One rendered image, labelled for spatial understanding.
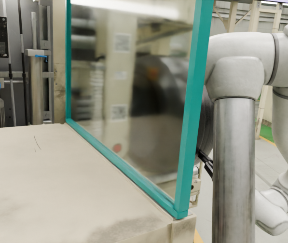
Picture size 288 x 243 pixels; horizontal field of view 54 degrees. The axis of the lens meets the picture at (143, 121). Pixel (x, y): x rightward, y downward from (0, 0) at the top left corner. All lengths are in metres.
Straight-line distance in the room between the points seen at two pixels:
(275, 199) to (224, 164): 0.45
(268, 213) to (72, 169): 0.73
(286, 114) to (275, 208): 0.38
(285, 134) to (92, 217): 0.64
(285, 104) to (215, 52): 0.25
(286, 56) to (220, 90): 0.17
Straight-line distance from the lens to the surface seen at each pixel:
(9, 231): 0.42
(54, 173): 0.55
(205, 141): 1.28
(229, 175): 0.70
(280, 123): 0.88
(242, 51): 0.73
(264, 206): 1.10
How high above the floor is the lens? 1.50
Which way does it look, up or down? 15 degrees down
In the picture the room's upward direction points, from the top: 4 degrees clockwise
